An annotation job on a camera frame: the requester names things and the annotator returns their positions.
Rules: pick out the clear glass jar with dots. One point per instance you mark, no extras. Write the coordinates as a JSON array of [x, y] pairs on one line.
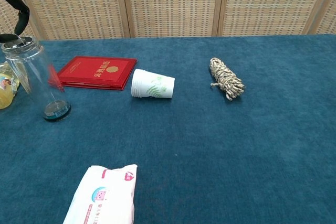
[[31, 77]]

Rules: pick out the white paper cup stack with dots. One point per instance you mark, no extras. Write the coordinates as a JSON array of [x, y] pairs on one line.
[[147, 85]]

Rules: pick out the yellow drink bottle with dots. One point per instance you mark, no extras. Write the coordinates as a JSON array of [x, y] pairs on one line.
[[6, 95]]

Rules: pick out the red certificate book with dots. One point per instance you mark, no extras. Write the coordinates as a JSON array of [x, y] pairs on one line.
[[89, 73]]

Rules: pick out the woven folding screen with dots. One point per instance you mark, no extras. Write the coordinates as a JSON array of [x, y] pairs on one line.
[[170, 3]]

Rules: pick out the white tissue pack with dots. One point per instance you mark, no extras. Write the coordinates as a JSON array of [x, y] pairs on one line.
[[105, 197]]

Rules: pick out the blue table cloth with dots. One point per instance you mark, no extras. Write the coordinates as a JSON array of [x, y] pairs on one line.
[[210, 142]]

